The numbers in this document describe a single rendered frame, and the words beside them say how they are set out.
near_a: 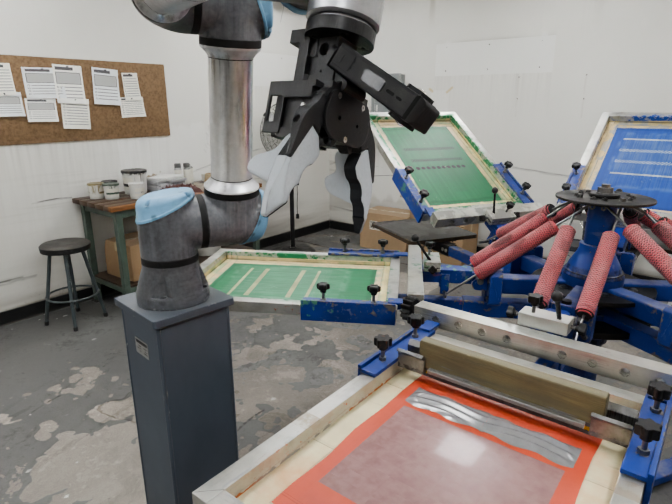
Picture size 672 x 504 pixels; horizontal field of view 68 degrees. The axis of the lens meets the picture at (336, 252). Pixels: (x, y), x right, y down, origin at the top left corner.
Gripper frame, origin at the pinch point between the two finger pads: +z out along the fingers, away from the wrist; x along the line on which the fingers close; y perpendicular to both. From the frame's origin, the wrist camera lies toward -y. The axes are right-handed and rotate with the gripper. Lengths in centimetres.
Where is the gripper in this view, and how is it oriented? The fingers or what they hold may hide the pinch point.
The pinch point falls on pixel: (322, 229)
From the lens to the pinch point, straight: 50.3
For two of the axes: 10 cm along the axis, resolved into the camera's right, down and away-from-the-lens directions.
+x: -5.9, -0.7, -8.0
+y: -7.9, -1.7, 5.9
